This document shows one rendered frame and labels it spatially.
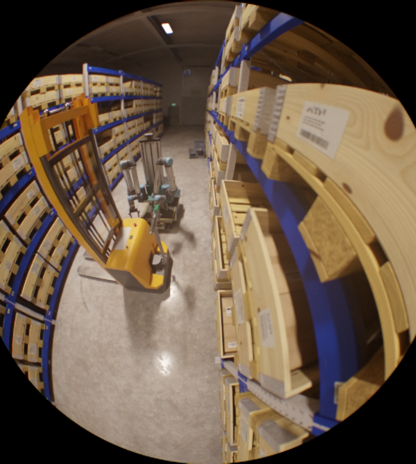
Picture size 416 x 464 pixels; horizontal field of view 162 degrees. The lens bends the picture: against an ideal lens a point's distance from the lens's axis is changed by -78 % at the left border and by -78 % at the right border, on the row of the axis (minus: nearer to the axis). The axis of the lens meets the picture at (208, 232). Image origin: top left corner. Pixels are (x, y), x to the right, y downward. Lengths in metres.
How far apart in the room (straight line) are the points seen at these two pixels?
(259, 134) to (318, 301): 0.64
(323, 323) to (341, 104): 0.47
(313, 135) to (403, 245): 0.27
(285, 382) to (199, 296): 2.04
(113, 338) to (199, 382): 1.43
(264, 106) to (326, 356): 0.84
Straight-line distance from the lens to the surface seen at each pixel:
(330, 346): 0.44
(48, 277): 3.29
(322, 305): 0.42
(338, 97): 0.35
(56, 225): 3.32
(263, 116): 0.68
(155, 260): 2.20
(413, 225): 0.24
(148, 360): 2.44
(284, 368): 0.52
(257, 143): 0.70
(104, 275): 2.89
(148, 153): 2.59
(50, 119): 1.39
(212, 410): 2.64
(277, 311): 0.51
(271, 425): 0.82
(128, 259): 1.79
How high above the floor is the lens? 2.29
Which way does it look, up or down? 49 degrees down
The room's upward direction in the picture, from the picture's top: 6 degrees clockwise
